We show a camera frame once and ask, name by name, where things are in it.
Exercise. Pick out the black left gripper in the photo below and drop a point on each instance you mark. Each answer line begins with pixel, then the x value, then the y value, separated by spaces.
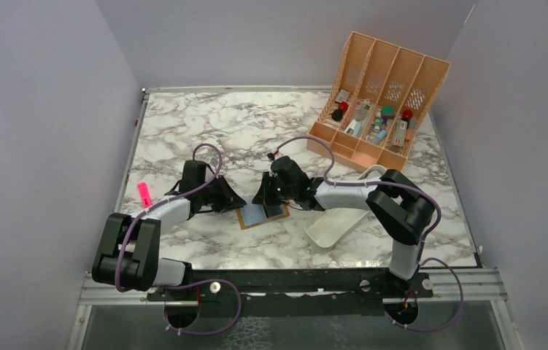
pixel 229 197

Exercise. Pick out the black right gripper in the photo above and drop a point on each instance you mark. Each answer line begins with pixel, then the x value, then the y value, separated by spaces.
pixel 263 196

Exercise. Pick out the yellow leather card holder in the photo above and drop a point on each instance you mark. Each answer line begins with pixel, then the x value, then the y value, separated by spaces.
pixel 252 215

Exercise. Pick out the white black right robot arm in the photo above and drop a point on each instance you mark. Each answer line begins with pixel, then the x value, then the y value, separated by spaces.
pixel 405 212

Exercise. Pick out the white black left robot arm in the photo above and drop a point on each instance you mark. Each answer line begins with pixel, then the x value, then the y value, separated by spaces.
pixel 128 256

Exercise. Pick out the white plastic tray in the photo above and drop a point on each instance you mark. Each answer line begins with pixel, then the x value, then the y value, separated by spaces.
pixel 324 229

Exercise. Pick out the pink highlighter marker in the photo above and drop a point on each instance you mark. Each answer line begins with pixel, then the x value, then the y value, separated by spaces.
pixel 144 195

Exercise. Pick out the black round cap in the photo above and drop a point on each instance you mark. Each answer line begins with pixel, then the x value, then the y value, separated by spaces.
pixel 337 115

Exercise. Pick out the red round cap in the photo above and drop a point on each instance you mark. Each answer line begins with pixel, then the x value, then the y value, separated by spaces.
pixel 343 106

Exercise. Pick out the light blue tube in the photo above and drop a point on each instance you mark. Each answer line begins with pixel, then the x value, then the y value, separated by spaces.
pixel 379 137

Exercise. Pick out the white red tube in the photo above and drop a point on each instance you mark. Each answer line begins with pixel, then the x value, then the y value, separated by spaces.
pixel 400 133

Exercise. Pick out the green round cap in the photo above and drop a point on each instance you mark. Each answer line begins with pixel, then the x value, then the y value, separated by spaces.
pixel 388 112

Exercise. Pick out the peach desk organizer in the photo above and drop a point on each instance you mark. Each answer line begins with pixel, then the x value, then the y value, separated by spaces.
pixel 371 74

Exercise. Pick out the black mounting rail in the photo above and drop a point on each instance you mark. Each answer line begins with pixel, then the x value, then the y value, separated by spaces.
pixel 293 292

